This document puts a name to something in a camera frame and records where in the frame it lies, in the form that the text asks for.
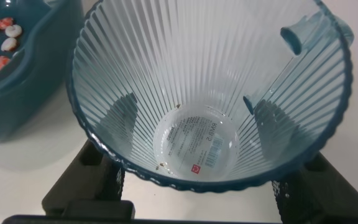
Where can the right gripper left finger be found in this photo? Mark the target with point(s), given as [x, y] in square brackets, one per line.
[85, 174]

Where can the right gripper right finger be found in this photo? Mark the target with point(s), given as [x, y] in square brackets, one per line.
[319, 193]

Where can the clear blue ribbed cup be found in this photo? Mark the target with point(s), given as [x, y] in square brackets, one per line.
[197, 93]

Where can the dark teal square basin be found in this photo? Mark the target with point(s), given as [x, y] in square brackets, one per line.
[26, 93]

